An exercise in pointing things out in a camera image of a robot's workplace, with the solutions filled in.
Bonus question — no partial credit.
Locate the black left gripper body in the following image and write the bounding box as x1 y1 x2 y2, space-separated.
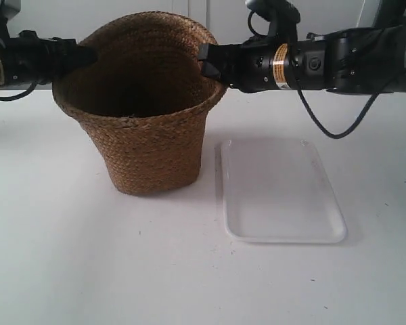
1 30 77 85

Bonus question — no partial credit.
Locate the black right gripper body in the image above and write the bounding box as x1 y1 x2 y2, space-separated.
223 42 291 93

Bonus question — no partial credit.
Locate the brown woven straw basket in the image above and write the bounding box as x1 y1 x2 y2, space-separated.
52 11 227 196

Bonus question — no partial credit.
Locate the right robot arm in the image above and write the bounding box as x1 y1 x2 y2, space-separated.
198 1 406 95

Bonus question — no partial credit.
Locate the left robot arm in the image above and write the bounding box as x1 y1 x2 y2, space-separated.
0 1 97 91

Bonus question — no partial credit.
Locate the clear plastic tray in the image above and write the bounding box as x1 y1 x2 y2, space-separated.
220 137 347 244

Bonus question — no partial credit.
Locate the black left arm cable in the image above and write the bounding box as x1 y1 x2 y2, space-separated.
0 81 37 102

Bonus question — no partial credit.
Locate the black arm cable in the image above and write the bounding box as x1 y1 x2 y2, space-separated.
246 9 382 139
0 81 37 102

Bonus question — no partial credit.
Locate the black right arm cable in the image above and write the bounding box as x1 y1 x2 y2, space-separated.
246 9 382 139

